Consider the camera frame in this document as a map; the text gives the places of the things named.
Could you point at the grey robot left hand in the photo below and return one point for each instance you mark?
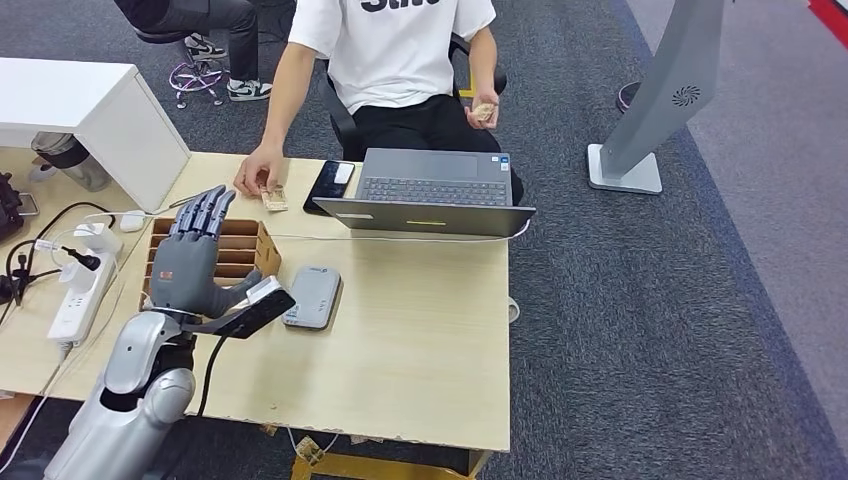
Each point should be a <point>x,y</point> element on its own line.
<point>185,272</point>

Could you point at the person's left hand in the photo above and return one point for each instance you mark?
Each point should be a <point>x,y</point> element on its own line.
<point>489,98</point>

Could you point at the person's right hand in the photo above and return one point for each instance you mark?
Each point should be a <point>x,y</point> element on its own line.
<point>258,166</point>

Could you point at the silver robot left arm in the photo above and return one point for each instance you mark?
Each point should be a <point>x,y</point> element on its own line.
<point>126,411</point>

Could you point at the person's right forearm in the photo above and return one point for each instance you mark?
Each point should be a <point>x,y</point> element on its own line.
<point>285,99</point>

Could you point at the person's left forearm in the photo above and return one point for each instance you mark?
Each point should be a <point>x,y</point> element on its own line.
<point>484,63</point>

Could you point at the grey card reader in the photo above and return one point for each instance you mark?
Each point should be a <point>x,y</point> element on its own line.
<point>311,298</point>

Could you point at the person in dark trousers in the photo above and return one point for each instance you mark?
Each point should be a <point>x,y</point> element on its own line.
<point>232,26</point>

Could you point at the black smartphone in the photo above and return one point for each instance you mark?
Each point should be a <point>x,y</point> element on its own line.
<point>322,192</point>

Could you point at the grey pen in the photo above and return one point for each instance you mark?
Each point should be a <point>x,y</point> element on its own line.
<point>182,202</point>

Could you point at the small white puck device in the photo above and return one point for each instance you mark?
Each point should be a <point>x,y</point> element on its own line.
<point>132,221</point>

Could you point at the wooden compartment organiser box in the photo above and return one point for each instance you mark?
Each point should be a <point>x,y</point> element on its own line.
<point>268,255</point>

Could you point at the small white case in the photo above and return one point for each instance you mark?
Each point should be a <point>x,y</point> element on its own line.
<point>343,173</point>

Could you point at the grey laptop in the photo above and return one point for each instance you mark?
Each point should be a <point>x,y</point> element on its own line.
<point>434,169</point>

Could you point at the black office chair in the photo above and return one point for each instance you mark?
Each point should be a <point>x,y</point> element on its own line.
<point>341,129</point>

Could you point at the white charger block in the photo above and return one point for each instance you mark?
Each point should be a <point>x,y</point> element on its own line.
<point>97,238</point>

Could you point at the black power plug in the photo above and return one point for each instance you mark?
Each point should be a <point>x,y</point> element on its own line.
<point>86,260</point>

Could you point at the white plug adapter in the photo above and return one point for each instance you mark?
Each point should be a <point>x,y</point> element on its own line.
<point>76,277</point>

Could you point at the chrome base stool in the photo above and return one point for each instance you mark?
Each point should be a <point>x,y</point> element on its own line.
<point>195,73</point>

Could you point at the white power strip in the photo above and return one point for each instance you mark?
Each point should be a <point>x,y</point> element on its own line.
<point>71,311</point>

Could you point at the dark round base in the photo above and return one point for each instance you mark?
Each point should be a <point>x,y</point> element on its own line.
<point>626,97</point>

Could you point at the clear plastic jug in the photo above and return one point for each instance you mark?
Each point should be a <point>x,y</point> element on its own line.
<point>65,156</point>

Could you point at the grey kiosk stand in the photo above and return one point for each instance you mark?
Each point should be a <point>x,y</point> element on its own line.
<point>662,86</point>

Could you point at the black device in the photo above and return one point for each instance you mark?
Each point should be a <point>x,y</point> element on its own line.
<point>6,212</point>

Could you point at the white cabinet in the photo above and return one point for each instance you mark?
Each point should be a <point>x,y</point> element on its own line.
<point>60,93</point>

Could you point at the white round desk fitting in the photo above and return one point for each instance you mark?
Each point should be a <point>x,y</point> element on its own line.
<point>513,309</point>

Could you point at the small tan tag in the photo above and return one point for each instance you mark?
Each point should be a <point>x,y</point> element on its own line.
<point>309,450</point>

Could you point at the dark grey bulky shape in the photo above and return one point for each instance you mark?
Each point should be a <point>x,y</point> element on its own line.
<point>20,472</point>

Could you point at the red strip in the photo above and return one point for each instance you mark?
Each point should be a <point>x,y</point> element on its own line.
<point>832,13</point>

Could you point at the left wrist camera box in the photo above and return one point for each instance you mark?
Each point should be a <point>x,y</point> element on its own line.
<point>265,301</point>

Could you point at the yellow metal frame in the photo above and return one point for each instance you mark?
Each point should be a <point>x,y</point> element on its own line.
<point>371,469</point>

